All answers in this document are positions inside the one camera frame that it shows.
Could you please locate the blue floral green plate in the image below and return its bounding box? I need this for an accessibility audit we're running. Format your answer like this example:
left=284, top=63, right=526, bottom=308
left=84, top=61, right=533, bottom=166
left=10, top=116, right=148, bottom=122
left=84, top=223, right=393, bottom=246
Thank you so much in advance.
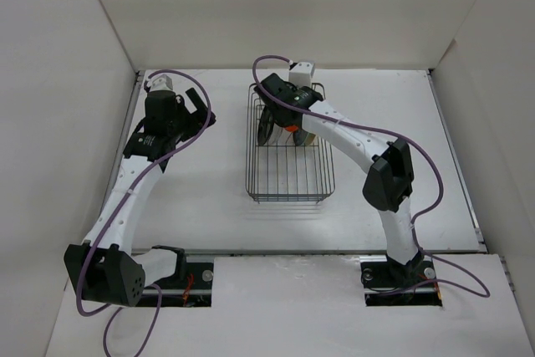
left=292, top=130, right=312, bottom=146

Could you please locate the cream plate with black pattern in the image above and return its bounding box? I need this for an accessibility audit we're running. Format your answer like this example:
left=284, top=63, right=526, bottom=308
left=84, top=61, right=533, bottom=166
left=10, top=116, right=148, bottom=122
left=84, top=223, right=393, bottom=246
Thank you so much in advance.
left=306, top=134, right=316, bottom=146

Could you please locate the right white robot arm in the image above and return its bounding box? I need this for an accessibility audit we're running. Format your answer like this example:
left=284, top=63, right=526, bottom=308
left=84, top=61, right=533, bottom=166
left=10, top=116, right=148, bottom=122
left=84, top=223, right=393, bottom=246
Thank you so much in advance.
left=254, top=74, right=418, bottom=285

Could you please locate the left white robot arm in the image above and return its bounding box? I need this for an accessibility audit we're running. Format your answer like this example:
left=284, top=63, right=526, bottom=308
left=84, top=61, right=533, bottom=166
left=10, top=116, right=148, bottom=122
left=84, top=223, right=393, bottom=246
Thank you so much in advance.
left=64, top=88, right=216, bottom=307

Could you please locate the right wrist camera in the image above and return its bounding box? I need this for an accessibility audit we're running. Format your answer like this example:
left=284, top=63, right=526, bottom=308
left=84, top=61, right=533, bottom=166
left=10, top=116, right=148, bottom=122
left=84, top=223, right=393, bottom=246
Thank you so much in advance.
left=288, top=60, right=315, bottom=88

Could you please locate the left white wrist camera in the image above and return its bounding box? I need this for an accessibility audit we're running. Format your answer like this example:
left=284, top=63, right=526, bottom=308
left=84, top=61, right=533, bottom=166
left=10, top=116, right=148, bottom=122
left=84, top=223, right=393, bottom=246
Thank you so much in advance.
left=144, top=74, right=174, bottom=93

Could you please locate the grey wire dish rack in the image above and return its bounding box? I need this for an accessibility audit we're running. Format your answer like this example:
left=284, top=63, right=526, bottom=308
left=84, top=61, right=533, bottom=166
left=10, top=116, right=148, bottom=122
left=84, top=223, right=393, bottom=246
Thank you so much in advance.
left=245, top=84, right=335, bottom=203

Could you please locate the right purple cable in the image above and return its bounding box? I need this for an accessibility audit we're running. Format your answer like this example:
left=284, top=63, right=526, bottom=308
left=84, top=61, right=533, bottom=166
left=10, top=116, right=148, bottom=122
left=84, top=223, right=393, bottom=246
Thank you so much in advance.
left=252, top=54, right=491, bottom=298

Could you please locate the purple cable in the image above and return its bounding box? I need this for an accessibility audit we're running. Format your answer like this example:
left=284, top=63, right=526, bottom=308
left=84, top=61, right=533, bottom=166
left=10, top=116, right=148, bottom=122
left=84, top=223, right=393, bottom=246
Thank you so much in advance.
left=252, top=54, right=491, bottom=298
left=74, top=69, right=212, bottom=357

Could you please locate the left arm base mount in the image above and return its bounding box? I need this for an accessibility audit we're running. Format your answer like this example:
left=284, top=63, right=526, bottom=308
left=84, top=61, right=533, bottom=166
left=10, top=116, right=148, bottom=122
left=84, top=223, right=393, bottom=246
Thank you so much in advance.
left=155, top=246, right=214, bottom=308

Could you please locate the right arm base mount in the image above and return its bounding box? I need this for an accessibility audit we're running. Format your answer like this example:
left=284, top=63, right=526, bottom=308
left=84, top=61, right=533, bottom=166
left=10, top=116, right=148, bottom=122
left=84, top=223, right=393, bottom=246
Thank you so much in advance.
left=360, top=258, right=442, bottom=307

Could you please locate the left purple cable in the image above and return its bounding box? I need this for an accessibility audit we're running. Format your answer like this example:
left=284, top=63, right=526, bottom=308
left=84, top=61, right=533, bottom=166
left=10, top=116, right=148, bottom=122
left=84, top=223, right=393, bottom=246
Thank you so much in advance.
left=74, top=69, right=212, bottom=357

